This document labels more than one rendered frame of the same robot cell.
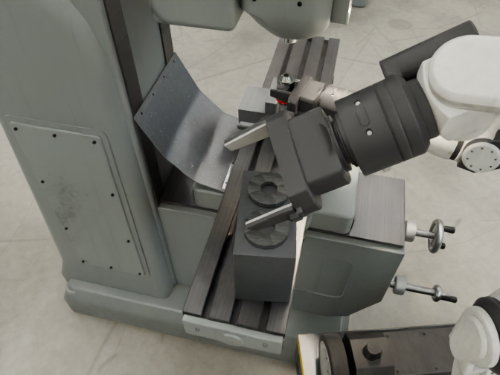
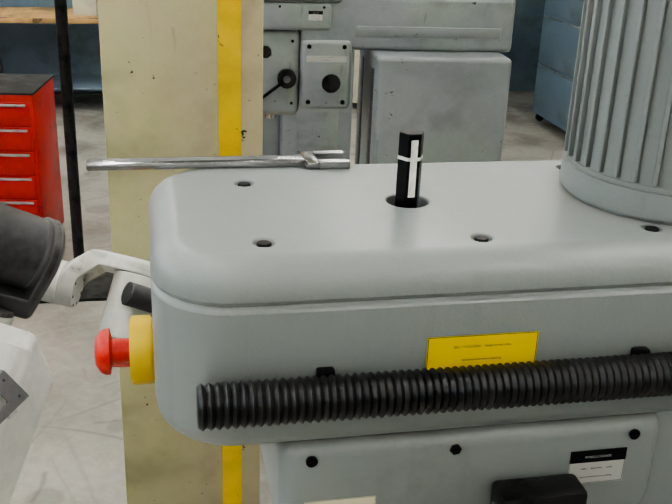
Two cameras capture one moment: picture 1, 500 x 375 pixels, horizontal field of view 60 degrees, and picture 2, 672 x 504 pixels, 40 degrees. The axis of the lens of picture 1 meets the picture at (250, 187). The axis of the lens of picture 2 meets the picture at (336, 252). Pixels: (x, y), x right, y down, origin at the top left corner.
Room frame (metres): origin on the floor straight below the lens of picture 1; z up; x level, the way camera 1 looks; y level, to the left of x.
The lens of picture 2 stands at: (1.60, -0.47, 2.15)
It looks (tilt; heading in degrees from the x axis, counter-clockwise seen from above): 22 degrees down; 155
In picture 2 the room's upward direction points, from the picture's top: 2 degrees clockwise
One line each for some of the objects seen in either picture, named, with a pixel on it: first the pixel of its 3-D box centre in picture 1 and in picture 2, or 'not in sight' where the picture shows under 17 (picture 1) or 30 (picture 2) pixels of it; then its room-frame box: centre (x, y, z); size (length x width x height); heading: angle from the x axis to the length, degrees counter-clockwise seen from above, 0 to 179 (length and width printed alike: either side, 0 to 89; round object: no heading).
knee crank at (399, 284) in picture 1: (423, 290); not in sight; (0.68, -0.58, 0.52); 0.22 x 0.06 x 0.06; 77
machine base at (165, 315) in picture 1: (216, 270); not in sight; (1.00, 0.15, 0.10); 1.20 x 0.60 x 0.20; 77
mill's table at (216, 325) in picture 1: (283, 146); not in sight; (0.97, -0.10, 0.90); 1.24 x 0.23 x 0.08; 167
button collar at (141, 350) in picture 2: not in sight; (142, 349); (0.89, -0.32, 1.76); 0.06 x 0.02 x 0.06; 167
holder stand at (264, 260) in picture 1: (266, 234); not in sight; (0.55, -0.04, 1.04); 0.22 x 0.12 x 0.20; 176
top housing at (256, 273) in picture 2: not in sight; (417, 283); (0.94, -0.08, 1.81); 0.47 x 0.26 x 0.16; 77
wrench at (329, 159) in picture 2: not in sight; (219, 161); (0.79, -0.21, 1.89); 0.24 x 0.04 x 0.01; 77
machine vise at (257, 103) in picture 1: (298, 108); not in sight; (1.04, -0.15, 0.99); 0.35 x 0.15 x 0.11; 77
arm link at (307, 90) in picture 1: (317, 100); not in sight; (0.90, -0.17, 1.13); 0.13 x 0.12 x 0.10; 153
